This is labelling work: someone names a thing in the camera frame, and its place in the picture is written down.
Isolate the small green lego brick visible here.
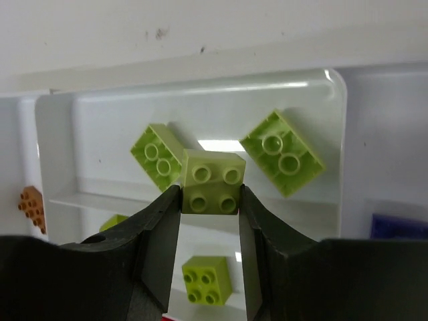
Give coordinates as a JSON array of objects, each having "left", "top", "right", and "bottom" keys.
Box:
[{"left": 181, "top": 256, "right": 233, "bottom": 306}]

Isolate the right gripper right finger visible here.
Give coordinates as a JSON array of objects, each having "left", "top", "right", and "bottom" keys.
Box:
[{"left": 239, "top": 186, "right": 427, "bottom": 320}]

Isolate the white divided sorting tray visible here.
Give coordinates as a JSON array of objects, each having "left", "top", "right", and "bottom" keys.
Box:
[{"left": 1, "top": 64, "right": 427, "bottom": 320}]

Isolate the small green lego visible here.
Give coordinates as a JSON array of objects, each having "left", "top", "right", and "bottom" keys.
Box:
[{"left": 130, "top": 123, "right": 184, "bottom": 192}]

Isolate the orange lego brick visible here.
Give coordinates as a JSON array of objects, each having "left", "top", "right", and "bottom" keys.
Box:
[{"left": 17, "top": 186, "right": 47, "bottom": 235}]

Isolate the blue lego brick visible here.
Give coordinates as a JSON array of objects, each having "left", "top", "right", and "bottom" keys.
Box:
[{"left": 370, "top": 214, "right": 427, "bottom": 240}]

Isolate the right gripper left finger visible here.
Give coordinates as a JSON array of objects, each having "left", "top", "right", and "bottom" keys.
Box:
[{"left": 1, "top": 185, "right": 181, "bottom": 320}]

